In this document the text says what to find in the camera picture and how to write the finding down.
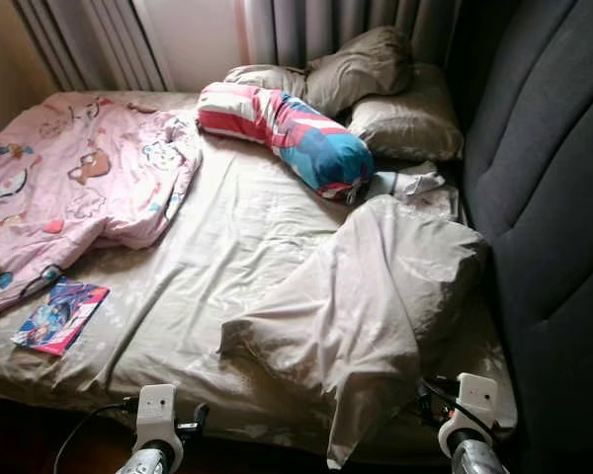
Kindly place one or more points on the colourful anime cover book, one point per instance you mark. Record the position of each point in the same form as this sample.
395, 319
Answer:
59, 316

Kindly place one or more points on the pink cartoon-print blanket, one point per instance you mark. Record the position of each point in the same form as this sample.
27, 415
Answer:
79, 178

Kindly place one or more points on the beige crumpled duvet cover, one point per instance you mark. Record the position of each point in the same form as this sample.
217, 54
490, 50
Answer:
366, 296

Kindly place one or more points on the beige leaf-patterned bed sheet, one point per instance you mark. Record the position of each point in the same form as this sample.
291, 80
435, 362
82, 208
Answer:
227, 267

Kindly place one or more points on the small white crumpled cloth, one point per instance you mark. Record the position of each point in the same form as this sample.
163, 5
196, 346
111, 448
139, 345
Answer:
410, 183

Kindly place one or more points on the dark grey upholstered panel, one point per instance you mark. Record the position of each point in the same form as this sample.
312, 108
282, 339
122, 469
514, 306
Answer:
544, 197

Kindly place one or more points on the plump beige pillow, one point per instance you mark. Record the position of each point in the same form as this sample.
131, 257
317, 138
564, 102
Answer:
410, 123

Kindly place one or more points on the striped pink blue bolster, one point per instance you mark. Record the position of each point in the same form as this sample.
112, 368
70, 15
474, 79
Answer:
296, 133

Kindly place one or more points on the crumpled beige pillow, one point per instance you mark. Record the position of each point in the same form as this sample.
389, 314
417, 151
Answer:
361, 64

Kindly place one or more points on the bright white window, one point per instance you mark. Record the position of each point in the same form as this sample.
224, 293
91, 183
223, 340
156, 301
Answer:
193, 44

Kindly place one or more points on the grey pleated curtain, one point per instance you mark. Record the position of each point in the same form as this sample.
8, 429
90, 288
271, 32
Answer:
89, 39
306, 25

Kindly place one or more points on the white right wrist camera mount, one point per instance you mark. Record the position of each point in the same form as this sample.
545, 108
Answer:
474, 395

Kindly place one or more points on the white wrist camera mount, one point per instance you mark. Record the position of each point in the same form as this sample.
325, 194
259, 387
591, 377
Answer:
156, 410
474, 395

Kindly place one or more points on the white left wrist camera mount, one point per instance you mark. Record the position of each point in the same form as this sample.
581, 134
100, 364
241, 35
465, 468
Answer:
156, 410

